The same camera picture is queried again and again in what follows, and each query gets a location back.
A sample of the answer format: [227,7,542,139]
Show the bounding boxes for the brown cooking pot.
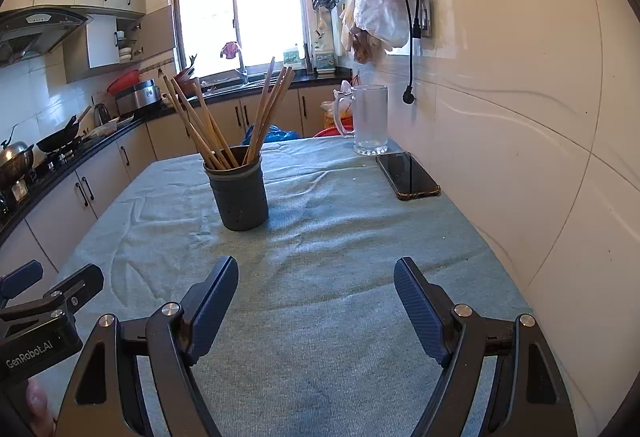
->
[174,77,201,98]

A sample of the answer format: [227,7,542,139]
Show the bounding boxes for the steel rice cooker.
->
[116,80,161,115]

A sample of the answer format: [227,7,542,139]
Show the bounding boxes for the beige kitchen base cabinets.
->
[0,87,351,298]

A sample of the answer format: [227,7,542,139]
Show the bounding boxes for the person's left hand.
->
[25,376,57,437]

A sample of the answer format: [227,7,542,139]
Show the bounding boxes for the beige hanging bags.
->
[340,2,387,64]

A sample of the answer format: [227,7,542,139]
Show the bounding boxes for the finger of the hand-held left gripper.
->
[0,259,44,309]
[0,263,105,323]

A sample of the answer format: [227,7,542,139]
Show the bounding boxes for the black power cord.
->
[400,0,423,107]

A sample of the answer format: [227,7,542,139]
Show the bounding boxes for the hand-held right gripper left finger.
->
[52,255,240,437]

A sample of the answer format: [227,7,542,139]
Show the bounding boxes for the black wok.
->
[36,106,93,153]

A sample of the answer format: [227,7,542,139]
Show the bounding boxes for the black smartphone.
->
[376,152,442,202]

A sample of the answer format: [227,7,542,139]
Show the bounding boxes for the white plastic bag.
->
[320,80,356,128]

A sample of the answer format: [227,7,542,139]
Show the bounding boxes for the group of wooden chopsticks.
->
[159,56,296,170]

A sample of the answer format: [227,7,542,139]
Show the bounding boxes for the grey-green tablecloth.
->
[50,136,533,437]

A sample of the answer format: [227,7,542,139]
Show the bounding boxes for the steel pot with lid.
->
[0,124,35,183]

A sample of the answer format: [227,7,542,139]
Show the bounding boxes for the steel sink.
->
[200,74,281,94]

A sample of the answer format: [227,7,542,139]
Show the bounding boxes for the white and green box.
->
[314,42,337,74]

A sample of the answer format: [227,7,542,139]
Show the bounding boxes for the grey range hood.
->
[0,6,93,68]

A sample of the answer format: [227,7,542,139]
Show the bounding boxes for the dark grey chopstick holder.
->
[203,152,269,232]

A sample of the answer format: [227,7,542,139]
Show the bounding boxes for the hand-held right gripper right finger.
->
[394,257,578,437]

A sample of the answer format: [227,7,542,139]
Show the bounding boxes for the blue plastic bag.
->
[242,124,301,145]

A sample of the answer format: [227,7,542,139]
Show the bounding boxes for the clear glass mug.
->
[334,84,390,156]

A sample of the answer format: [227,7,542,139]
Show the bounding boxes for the black kitchen countertop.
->
[0,67,351,243]

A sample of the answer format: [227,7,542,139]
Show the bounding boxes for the wall outlet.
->
[417,0,433,38]

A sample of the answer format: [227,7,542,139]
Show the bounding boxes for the food container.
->
[82,117,136,138]

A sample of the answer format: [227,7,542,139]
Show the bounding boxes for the black gas stove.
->
[0,137,88,218]

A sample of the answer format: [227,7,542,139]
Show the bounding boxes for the red plastic basin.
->
[106,70,141,95]

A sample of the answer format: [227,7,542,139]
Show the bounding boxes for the clear hanging plastic bag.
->
[352,0,411,50]

